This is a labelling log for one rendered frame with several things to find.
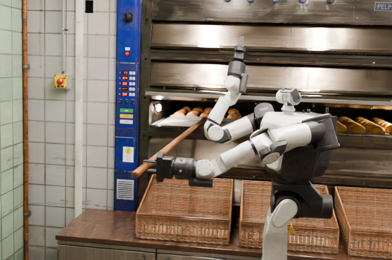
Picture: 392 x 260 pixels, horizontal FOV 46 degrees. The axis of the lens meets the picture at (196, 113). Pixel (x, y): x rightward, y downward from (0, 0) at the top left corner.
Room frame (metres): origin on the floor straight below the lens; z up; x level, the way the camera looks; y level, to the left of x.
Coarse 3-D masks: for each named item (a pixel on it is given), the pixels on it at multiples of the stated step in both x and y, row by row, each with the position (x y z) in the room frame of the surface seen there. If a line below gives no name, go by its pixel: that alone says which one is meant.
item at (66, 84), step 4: (56, 76) 3.09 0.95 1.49; (60, 76) 3.09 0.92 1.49; (68, 76) 3.10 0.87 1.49; (56, 80) 3.09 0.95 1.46; (64, 80) 3.08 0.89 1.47; (68, 80) 3.10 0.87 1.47; (56, 84) 3.09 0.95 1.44; (64, 84) 3.08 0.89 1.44; (68, 84) 3.10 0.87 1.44; (56, 88) 3.09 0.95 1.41; (60, 88) 3.09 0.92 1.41; (64, 88) 3.09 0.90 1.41; (68, 88) 3.10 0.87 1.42
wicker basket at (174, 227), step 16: (160, 192) 3.00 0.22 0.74; (176, 192) 2.99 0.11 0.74; (192, 192) 2.98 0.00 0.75; (208, 192) 2.97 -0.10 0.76; (224, 192) 2.96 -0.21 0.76; (144, 208) 2.76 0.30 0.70; (160, 208) 2.97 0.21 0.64; (176, 208) 2.97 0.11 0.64; (192, 208) 2.95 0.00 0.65; (208, 208) 2.94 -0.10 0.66; (224, 208) 2.93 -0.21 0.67; (144, 224) 2.57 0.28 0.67; (160, 224) 2.56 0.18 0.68; (176, 224) 2.55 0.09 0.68; (192, 224) 2.54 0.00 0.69; (208, 224) 2.53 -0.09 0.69; (224, 224) 2.52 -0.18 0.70; (176, 240) 2.55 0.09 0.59; (192, 240) 2.54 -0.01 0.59; (208, 240) 2.53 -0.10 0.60; (224, 240) 2.52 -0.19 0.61
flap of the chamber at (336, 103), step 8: (152, 96) 2.98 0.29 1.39; (160, 96) 2.95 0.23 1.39; (168, 96) 2.93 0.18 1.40; (176, 96) 2.91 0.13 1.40; (184, 96) 2.90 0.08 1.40; (192, 96) 2.90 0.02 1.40; (200, 96) 2.89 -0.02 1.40; (208, 96) 2.88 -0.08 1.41; (216, 96) 2.88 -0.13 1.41; (240, 96) 2.86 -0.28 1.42; (248, 96) 2.86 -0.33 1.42; (256, 96) 2.85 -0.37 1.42; (280, 104) 3.00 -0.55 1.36; (288, 104) 2.98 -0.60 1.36; (304, 104) 2.93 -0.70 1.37; (312, 104) 2.90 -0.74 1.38; (320, 104) 2.88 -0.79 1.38; (328, 104) 2.86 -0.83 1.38; (336, 104) 2.83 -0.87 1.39; (344, 104) 2.81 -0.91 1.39; (352, 104) 2.79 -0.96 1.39; (360, 104) 2.77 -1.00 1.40; (368, 104) 2.76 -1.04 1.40; (376, 104) 2.76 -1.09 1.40; (384, 104) 2.75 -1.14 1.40
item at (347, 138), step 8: (152, 128) 3.08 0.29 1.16; (160, 128) 3.07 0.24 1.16; (168, 128) 3.07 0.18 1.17; (176, 128) 3.06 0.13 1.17; (184, 128) 3.05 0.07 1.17; (200, 128) 3.04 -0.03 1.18; (248, 136) 3.00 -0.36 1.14; (344, 136) 2.92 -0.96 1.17; (352, 136) 2.91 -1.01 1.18; (360, 136) 2.91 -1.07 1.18; (368, 136) 2.92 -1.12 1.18; (376, 136) 2.93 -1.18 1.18; (384, 136) 2.94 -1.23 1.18
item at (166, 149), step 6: (204, 120) 3.32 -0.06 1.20; (192, 126) 2.92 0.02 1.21; (198, 126) 3.07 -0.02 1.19; (186, 132) 2.66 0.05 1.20; (180, 138) 2.48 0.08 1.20; (168, 144) 2.28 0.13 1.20; (174, 144) 2.32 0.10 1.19; (162, 150) 2.10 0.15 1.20; (168, 150) 2.17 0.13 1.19; (156, 156) 1.98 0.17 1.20; (138, 168) 1.73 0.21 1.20; (144, 168) 1.77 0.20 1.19; (132, 174) 1.70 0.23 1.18; (138, 174) 1.70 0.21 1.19
